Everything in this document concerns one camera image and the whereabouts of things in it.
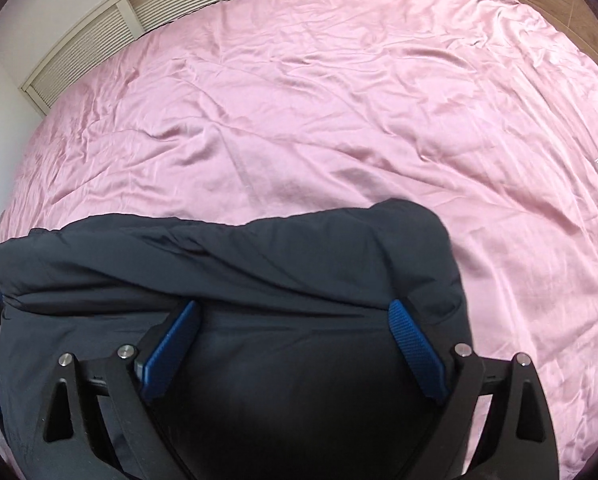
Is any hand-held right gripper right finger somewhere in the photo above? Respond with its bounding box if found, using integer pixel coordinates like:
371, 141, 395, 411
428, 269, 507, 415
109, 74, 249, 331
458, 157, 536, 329
388, 299, 562, 480

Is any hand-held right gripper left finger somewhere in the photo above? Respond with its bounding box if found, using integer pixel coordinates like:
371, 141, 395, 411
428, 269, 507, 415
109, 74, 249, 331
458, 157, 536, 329
38, 300, 203, 480

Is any cream louvered wall panel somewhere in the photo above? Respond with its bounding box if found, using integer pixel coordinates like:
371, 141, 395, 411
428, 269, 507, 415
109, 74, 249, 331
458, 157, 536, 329
19, 0, 452, 120

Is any black puffer jacket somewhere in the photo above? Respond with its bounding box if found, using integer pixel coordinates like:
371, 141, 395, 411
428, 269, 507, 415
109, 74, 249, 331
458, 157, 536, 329
0, 198, 472, 480

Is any pink bed sheet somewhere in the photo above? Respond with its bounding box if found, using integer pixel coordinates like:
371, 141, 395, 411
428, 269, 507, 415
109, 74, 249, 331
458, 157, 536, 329
0, 0, 598, 480

